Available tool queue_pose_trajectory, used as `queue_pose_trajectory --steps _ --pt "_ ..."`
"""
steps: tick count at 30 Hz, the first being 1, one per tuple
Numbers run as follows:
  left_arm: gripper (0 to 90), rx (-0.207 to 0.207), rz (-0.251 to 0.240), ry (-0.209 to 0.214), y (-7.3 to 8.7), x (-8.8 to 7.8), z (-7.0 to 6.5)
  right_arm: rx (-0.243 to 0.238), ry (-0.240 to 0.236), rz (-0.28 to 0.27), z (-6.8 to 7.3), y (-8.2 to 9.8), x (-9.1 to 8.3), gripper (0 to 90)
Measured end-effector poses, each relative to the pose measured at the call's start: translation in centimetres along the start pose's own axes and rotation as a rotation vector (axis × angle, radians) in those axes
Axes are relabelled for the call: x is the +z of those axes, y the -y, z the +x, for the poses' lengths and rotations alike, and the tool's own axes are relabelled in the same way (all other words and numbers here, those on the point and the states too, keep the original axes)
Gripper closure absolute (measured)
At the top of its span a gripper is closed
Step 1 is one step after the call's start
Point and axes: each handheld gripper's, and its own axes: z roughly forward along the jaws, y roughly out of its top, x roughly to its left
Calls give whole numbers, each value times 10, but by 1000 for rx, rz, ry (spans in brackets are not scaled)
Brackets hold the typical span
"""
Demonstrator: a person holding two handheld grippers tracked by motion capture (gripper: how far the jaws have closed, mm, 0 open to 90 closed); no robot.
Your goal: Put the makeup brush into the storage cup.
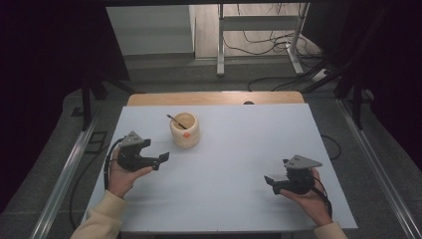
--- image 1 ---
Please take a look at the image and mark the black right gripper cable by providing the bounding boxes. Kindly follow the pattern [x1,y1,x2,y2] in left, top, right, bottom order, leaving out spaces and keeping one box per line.
[310,175,333,219]

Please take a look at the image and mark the white table cover sheet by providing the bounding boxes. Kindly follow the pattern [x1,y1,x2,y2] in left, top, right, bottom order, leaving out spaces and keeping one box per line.
[83,103,358,233]

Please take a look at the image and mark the white metal desk frame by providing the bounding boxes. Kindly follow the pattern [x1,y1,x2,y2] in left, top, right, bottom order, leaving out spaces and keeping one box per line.
[216,3,312,78]

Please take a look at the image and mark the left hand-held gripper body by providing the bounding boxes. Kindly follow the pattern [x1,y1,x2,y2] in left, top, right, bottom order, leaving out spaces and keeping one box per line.
[116,130,161,173]

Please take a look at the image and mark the looped black cable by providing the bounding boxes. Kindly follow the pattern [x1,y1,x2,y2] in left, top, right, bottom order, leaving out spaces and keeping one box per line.
[319,133,342,161]

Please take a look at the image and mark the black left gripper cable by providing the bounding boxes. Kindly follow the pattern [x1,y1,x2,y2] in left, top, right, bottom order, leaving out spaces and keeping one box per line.
[103,136,126,191]

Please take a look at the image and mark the wooden table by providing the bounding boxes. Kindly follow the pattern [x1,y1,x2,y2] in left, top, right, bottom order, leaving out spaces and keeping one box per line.
[126,91,306,108]

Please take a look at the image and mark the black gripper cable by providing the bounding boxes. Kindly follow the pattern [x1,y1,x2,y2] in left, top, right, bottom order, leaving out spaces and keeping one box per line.
[310,175,333,219]
[103,136,126,191]

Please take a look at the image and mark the black metal stand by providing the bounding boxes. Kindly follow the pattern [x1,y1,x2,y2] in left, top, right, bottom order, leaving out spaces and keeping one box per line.
[79,74,137,131]
[303,66,376,130]

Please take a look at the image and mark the aluminium rail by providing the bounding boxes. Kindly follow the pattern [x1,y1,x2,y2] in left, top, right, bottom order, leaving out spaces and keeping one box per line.
[29,118,101,239]
[336,99,422,239]

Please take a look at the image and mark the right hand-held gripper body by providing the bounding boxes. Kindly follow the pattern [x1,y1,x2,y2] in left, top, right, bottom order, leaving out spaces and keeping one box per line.
[272,154,323,196]

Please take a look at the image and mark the dark spoon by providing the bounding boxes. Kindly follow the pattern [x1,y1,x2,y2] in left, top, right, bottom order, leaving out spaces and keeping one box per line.
[166,114,189,130]

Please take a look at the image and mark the white cabinet panel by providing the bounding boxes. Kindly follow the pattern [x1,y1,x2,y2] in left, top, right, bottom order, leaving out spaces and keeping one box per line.
[105,4,197,57]

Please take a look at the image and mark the black floor cables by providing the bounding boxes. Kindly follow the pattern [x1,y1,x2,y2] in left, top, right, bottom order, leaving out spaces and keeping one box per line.
[221,3,332,93]

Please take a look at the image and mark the black curtain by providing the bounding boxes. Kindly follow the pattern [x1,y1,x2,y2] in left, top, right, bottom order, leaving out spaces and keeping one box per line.
[300,0,422,163]
[0,0,131,213]

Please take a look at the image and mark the person's left hand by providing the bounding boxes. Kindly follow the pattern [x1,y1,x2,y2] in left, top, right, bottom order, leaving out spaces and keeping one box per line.
[106,147,154,199]

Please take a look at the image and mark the cream round cup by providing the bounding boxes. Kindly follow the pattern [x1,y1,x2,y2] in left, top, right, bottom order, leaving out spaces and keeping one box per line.
[169,112,201,149]

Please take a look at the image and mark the white power strip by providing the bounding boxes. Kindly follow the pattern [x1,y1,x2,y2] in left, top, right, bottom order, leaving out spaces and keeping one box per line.
[312,68,330,84]

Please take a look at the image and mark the person's right hand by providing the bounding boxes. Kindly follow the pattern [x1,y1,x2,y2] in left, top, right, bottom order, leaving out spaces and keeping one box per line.
[280,167,333,228]

